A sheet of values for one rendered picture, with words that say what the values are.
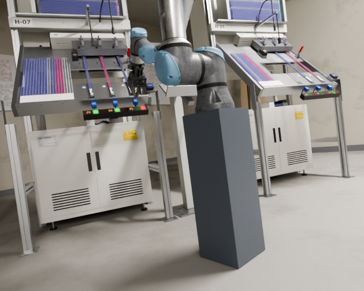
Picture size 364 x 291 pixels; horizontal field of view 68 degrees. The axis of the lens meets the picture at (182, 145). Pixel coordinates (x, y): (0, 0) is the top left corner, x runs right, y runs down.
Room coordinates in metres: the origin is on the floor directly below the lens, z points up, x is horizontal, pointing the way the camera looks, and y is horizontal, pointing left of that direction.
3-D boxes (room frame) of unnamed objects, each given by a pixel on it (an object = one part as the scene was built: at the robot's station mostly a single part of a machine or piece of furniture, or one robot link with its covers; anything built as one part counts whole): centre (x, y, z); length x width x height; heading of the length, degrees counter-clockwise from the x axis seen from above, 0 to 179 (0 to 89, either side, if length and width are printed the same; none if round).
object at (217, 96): (1.03, -0.14, 0.60); 0.15 x 0.15 x 0.10
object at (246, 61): (2.36, -0.75, 0.65); 1.01 x 0.73 x 1.29; 20
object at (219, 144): (1.03, -0.14, 0.28); 0.18 x 0.18 x 0.55; 43
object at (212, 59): (1.02, -0.13, 0.72); 0.13 x 0.12 x 0.14; 118
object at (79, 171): (2.03, 0.68, 0.31); 0.70 x 0.65 x 0.62; 110
